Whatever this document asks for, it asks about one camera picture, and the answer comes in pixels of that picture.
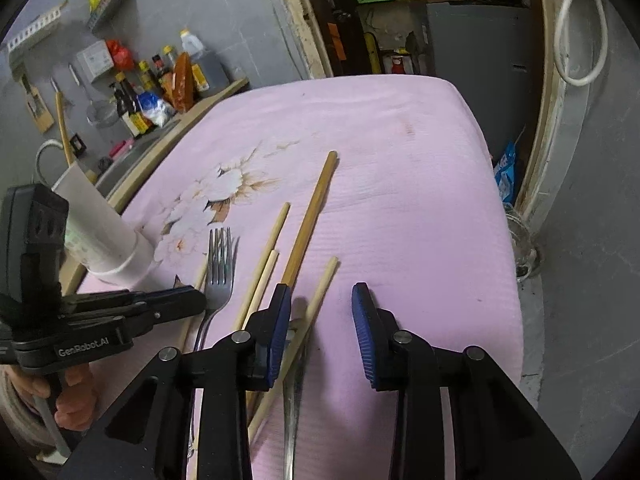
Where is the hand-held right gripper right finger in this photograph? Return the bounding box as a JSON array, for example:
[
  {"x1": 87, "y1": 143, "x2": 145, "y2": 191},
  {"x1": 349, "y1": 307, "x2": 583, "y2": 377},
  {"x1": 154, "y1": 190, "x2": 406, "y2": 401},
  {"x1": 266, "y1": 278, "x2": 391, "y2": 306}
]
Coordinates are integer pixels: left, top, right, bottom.
[{"x1": 350, "y1": 282, "x2": 583, "y2": 480}]

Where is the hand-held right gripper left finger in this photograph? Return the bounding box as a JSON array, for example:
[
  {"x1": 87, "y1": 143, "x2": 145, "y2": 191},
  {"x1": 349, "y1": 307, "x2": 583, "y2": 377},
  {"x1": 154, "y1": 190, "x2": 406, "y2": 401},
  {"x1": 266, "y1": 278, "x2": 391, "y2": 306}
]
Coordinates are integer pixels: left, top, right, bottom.
[{"x1": 57, "y1": 282, "x2": 293, "y2": 480}]

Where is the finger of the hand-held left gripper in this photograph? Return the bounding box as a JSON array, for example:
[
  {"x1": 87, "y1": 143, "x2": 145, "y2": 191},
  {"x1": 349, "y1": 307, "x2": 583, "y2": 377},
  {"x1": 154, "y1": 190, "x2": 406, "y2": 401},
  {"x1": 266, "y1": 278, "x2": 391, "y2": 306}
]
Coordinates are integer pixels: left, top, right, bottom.
[
  {"x1": 65, "y1": 310, "x2": 173, "y2": 341},
  {"x1": 62, "y1": 284, "x2": 208, "y2": 322}
]

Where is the metal fork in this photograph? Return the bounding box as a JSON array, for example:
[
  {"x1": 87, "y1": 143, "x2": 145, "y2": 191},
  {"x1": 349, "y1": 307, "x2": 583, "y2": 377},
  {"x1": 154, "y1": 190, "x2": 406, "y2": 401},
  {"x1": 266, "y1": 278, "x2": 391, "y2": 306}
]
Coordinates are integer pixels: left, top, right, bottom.
[{"x1": 192, "y1": 227, "x2": 238, "y2": 353}]

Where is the white cup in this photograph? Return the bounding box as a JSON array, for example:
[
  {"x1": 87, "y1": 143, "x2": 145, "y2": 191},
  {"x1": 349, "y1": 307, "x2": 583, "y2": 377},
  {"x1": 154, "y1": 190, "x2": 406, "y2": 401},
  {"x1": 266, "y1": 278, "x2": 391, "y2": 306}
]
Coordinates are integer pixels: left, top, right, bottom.
[{"x1": 50, "y1": 164, "x2": 156, "y2": 287}]

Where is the metal spoon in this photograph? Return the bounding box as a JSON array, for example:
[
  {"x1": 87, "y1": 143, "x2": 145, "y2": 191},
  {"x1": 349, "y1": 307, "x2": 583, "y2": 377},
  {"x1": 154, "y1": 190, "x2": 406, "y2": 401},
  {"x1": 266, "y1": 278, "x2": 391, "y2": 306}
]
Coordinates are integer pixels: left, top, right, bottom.
[{"x1": 281, "y1": 317, "x2": 308, "y2": 480}]

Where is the dark brown chopstick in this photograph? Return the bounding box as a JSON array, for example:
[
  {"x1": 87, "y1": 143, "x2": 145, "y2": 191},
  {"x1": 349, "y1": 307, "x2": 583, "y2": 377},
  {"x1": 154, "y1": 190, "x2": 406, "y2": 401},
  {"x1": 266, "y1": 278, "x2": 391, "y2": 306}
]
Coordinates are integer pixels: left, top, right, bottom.
[{"x1": 281, "y1": 150, "x2": 340, "y2": 288}]

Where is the person's left forearm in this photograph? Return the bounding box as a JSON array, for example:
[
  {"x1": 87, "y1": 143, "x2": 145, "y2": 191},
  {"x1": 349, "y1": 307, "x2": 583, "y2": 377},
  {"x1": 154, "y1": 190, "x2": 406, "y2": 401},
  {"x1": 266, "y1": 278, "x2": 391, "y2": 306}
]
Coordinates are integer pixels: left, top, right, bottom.
[{"x1": 0, "y1": 367, "x2": 56, "y2": 461}]

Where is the person's left hand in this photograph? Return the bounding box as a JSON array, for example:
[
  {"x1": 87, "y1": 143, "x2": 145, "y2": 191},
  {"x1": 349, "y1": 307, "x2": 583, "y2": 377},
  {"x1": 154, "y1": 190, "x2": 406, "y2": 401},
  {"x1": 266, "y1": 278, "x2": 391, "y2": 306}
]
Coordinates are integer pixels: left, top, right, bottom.
[{"x1": 20, "y1": 364, "x2": 100, "y2": 432}]

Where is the wooden knife holder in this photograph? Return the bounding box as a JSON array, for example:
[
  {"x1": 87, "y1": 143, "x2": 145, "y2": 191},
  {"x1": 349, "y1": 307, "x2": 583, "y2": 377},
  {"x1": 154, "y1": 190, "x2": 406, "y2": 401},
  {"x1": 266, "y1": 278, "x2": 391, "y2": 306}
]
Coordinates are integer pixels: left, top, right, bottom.
[{"x1": 20, "y1": 75, "x2": 55, "y2": 133}]

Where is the hanging metal strainer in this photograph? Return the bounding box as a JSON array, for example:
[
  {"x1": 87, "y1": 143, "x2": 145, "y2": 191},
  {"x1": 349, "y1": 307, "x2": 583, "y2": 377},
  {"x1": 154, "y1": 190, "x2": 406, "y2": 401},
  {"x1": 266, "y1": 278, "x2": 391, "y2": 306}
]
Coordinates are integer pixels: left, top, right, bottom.
[{"x1": 69, "y1": 62, "x2": 120, "y2": 132}]

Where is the pink floral cloth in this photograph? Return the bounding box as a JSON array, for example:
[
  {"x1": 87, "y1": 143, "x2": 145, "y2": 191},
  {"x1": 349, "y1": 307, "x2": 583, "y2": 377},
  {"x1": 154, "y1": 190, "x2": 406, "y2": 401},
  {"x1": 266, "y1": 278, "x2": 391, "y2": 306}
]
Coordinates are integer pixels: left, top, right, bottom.
[{"x1": 75, "y1": 76, "x2": 526, "y2": 480}]

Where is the dark pump bottle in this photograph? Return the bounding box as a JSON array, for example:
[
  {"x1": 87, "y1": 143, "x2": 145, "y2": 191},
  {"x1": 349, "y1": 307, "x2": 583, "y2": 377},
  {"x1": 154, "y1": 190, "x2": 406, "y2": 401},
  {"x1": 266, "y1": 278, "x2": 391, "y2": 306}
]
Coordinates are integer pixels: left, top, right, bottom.
[{"x1": 111, "y1": 82, "x2": 142, "y2": 138}]

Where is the soy sauce bottle yellow label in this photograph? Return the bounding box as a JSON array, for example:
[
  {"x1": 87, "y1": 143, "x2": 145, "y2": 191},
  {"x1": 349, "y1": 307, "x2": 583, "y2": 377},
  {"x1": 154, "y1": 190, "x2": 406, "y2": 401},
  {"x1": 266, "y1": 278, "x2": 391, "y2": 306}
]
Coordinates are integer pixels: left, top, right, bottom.
[{"x1": 117, "y1": 72, "x2": 155, "y2": 135}]

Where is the blue white seasoning bag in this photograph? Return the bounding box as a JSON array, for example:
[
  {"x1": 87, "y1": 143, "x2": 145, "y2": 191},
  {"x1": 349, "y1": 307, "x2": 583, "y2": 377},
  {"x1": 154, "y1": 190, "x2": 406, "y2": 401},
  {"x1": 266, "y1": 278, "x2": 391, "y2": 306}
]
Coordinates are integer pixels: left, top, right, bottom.
[{"x1": 137, "y1": 92, "x2": 177, "y2": 127}]

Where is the yellow cap sauce bottle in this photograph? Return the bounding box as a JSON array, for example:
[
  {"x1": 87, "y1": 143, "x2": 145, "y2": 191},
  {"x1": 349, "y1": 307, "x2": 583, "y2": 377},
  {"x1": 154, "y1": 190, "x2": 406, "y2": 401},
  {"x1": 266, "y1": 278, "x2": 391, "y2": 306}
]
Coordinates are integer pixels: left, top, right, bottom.
[{"x1": 137, "y1": 61, "x2": 158, "y2": 93}]

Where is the red plastic bag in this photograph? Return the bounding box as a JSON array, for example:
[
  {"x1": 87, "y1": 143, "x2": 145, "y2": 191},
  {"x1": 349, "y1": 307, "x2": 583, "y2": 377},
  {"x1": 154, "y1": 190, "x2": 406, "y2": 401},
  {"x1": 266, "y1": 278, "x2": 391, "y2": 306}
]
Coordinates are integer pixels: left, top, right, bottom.
[{"x1": 106, "y1": 39, "x2": 135, "y2": 72}]

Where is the red cap sauce bottle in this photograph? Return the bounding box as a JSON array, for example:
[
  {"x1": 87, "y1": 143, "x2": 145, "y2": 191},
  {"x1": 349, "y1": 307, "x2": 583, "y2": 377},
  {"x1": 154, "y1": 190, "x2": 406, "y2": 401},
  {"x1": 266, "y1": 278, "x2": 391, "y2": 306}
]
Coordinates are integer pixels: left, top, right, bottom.
[{"x1": 151, "y1": 55, "x2": 172, "y2": 87}]

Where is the blue plastic bag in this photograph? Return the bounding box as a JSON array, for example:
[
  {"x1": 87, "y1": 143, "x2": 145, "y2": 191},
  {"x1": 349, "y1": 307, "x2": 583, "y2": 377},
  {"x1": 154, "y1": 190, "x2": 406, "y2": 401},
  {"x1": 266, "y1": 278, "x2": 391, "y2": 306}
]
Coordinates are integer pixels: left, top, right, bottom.
[{"x1": 494, "y1": 141, "x2": 519, "y2": 206}]

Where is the orange sauce pouch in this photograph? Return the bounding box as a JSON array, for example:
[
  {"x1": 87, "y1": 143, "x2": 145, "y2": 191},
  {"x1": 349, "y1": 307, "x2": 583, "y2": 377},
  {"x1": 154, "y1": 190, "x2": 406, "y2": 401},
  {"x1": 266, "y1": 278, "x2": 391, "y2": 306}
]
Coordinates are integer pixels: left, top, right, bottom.
[{"x1": 171, "y1": 52, "x2": 196, "y2": 112}]

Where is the oil jug with yellow cap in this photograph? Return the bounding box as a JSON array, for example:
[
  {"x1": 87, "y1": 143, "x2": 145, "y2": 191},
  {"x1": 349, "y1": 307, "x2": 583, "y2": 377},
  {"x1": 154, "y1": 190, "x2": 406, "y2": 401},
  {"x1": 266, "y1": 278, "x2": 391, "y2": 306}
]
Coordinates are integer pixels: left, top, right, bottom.
[{"x1": 180, "y1": 29, "x2": 230, "y2": 87}]

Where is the white bottle red label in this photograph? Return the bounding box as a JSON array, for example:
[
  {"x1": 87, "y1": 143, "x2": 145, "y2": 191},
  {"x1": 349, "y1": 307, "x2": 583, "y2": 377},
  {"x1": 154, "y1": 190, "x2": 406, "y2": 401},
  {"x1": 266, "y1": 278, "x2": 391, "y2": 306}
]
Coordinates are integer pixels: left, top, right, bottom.
[{"x1": 387, "y1": 50, "x2": 417, "y2": 78}]

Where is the grey cabinet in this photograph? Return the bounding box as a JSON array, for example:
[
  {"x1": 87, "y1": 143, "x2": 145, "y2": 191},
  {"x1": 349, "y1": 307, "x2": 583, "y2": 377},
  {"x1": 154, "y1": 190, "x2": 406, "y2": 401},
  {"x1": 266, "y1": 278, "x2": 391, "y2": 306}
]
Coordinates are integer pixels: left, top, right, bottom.
[{"x1": 425, "y1": 2, "x2": 536, "y2": 161}]

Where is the white wall box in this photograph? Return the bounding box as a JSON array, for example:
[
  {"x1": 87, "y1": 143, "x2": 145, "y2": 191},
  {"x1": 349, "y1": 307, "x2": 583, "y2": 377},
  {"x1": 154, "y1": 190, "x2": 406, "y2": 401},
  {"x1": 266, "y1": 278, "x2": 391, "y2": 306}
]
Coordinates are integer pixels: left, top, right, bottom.
[{"x1": 76, "y1": 40, "x2": 116, "y2": 81}]

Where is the white wall rack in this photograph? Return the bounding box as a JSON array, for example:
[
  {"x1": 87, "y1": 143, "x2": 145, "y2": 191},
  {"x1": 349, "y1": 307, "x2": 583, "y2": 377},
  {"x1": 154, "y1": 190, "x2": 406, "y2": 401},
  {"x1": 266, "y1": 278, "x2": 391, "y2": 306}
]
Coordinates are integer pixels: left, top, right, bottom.
[{"x1": 7, "y1": 2, "x2": 68, "y2": 56}]

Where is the grey wall basket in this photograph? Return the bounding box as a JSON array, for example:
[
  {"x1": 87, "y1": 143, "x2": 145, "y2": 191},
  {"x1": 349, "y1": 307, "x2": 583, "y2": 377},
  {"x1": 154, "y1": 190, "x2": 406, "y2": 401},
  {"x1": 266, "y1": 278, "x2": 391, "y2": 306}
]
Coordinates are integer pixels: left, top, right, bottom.
[{"x1": 87, "y1": 0, "x2": 136, "y2": 31}]

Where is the wooden door frame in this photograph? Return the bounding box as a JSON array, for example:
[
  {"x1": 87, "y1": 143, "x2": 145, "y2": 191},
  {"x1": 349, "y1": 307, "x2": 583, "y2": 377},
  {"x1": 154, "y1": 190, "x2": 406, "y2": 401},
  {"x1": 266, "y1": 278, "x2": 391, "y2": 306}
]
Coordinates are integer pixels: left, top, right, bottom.
[{"x1": 270, "y1": 0, "x2": 593, "y2": 223}]

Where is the white hose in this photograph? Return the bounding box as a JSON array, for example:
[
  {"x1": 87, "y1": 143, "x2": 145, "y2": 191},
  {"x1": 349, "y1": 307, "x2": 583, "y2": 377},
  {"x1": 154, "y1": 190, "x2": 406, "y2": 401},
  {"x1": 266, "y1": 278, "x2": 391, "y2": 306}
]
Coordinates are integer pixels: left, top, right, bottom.
[{"x1": 552, "y1": 0, "x2": 609, "y2": 86}]

